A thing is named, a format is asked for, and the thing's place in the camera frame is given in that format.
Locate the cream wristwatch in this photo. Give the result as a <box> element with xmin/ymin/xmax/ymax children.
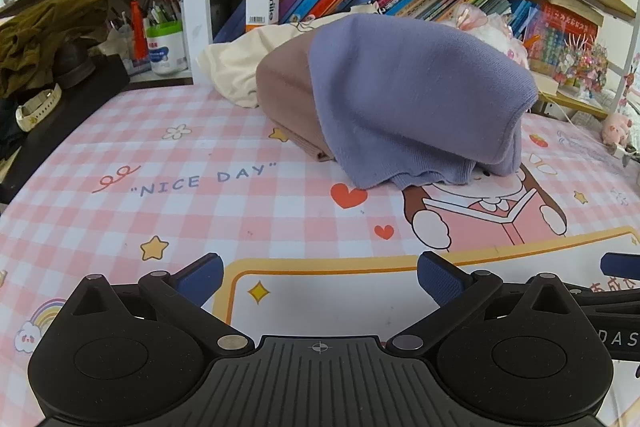
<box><xmin>15</xmin><ymin>83</ymin><xmax>63</xmax><ymax>131</ymax></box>

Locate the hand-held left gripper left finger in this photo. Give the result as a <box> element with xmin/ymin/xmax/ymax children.
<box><xmin>62</xmin><ymin>252</ymin><xmax>256</xmax><ymax>358</ymax></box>

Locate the purple and brown knit sweater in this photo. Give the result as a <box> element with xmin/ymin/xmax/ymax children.
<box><xmin>256</xmin><ymin>14</ymin><xmax>540</xmax><ymax>190</ymax></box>

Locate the red tassel ornament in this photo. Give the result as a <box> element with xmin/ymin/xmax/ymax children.
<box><xmin>129</xmin><ymin>0</ymin><xmax>150</xmax><ymax>60</ymax></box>

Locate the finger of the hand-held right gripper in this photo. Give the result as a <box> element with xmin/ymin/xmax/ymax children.
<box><xmin>567</xmin><ymin>287</ymin><xmax>640</xmax><ymax>309</ymax></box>
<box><xmin>600</xmin><ymin>252</ymin><xmax>640</xmax><ymax>278</ymax></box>

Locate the bunch of pens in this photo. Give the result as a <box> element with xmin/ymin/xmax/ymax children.
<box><xmin>107</xmin><ymin>0</ymin><xmax>183</xmax><ymax>30</ymax></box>

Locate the pink checkered table mat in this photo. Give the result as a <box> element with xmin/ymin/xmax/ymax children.
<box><xmin>0</xmin><ymin>84</ymin><xmax>640</xmax><ymax>427</ymax></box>

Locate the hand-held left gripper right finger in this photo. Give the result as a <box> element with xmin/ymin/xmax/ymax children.
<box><xmin>385</xmin><ymin>251</ymin><xmax>581</xmax><ymax>358</ymax></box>

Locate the small pink plush toy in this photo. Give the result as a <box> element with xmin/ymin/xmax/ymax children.
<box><xmin>601</xmin><ymin>109</ymin><xmax>634</xmax><ymax>148</ymax></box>

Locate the cream printed garment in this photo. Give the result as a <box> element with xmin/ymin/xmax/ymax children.
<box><xmin>197</xmin><ymin>9</ymin><xmax>381</xmax><ymax>109</ymax></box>

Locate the white and orange carton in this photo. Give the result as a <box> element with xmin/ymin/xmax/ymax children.
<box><xmin>246</xmin><ymin>0</ymin><xmax>282</xmax><ymax>28</ymax></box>

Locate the glittery pink ornament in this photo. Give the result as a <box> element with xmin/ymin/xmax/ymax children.
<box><xmin>554</xmin><ymin>32</ymin><xmax>609</xmax><ymax>98</ymax></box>

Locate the black side table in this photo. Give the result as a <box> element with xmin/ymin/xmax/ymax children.
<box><xmin>0</xmin><ymin>54</ymin><xmax>132</xmax><ymax>205</ymax></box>

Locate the olive green garment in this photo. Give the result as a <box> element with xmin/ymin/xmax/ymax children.
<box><xmin>0</xmin><ymin>0</ymin><xmax>111</xmax><ymax>98</ymax></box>

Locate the dark brown hat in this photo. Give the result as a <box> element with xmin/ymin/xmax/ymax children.
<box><xmin>52</xmin><ymin>41</ymin><xmax>97</xmax><ymax>84</ymax></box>

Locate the white plush with pink bow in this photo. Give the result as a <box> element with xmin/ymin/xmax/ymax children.
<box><xmin>451</xmin><ymin>4</ymin><xmax>531</xmax><ymax>68</ymax></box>

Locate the red boxed book set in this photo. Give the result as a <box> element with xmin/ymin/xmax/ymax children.
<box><xmin>525</xmin><ymin>1</ymin><xmax>601</xmax><ymax>78</ymax></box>

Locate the white cable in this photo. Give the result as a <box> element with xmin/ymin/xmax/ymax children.
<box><xmin>542</xmin><ymin>94</ymin><xmax>640</xmax><ymax>168</ymax></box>

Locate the white jar pen holder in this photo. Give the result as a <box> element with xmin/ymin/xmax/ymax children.
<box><xmin>146</xmin><ymin>21</ymin><xmax>190</xmax><ymax>76</ymax></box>

